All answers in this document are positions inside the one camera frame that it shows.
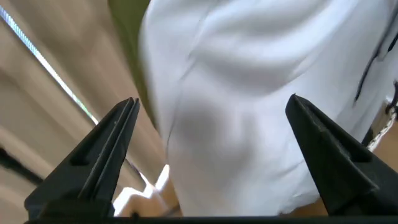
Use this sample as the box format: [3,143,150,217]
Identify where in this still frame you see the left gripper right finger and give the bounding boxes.
[285,95,398,216]

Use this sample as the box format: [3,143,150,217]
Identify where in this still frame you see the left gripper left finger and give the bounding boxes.
[24,96,141,218]

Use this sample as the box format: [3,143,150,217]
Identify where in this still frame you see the green printed shirt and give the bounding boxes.
[107,0,159,128]

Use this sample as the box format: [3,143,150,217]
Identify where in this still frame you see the pale grey shorts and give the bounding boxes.
[138,0,398,217]

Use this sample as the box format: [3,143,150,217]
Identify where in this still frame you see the black clothes rack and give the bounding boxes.
[0,146,44,186]

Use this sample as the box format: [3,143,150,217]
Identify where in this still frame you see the beige curtain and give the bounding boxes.
[0,0,175,218]

